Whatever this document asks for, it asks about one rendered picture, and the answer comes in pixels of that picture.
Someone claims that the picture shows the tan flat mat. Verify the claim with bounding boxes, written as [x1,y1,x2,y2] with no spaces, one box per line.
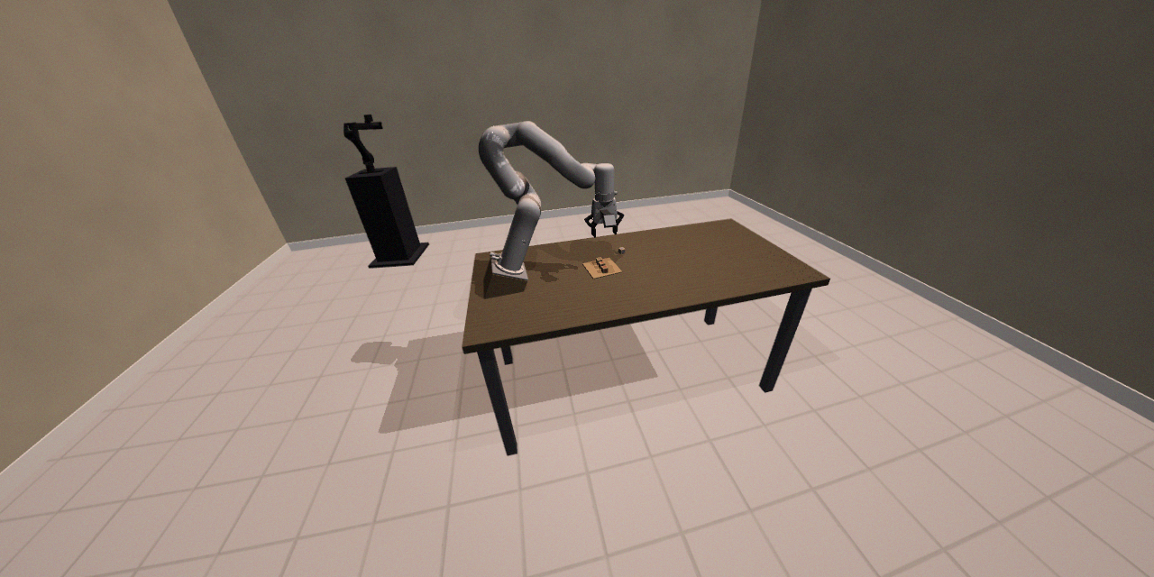
[583,258,622,279]

